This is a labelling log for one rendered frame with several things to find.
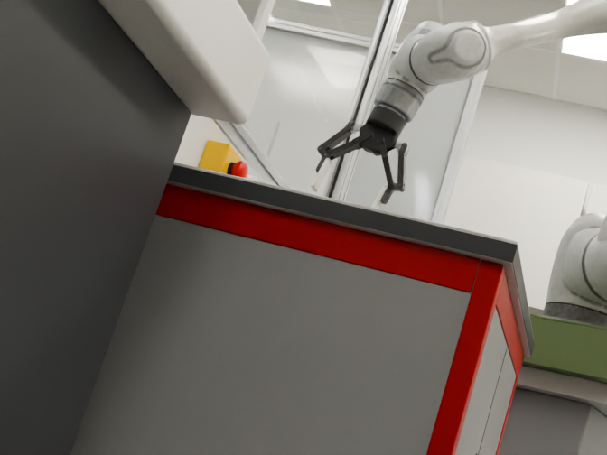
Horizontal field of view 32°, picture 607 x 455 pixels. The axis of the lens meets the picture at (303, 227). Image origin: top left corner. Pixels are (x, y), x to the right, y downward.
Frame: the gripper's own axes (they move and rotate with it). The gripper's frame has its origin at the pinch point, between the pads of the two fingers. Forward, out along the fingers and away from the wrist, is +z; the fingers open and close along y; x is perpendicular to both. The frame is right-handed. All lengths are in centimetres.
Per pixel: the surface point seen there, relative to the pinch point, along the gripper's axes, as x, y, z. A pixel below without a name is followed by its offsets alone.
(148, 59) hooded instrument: 100, -6, 16
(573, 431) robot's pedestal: -16, -60, 19
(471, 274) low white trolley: 74, -45, 18
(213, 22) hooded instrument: 102, -12, 10
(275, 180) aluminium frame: 1.6, 14.4, 3.1
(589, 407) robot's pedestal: -16, -60, 14
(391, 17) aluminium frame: -44, 28, -58
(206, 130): 41.0, 13.6, 8.2
